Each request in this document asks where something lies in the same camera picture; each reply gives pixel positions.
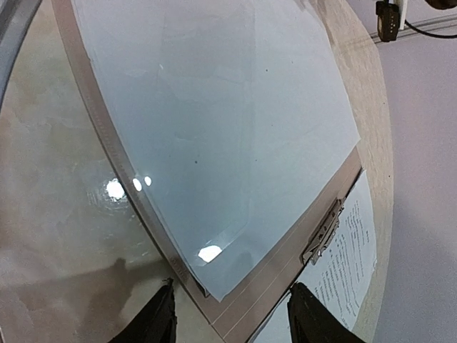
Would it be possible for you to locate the metal folder clip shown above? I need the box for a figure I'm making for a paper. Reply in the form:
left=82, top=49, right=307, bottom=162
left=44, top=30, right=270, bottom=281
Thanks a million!
left=299, top=197, right=347, bottom=267

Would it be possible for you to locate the brown paper folder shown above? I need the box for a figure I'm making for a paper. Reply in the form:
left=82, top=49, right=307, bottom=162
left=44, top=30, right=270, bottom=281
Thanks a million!
left=52, top=1, right=361, bottom=342

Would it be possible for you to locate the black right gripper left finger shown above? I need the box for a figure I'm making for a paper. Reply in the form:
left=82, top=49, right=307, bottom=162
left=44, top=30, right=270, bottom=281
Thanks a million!
left=109, top=278, right=177, bottom=343

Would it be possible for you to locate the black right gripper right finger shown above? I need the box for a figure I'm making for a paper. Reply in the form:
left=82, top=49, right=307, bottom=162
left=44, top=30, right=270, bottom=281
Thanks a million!
left=287, top=282, right=363, bottom=343

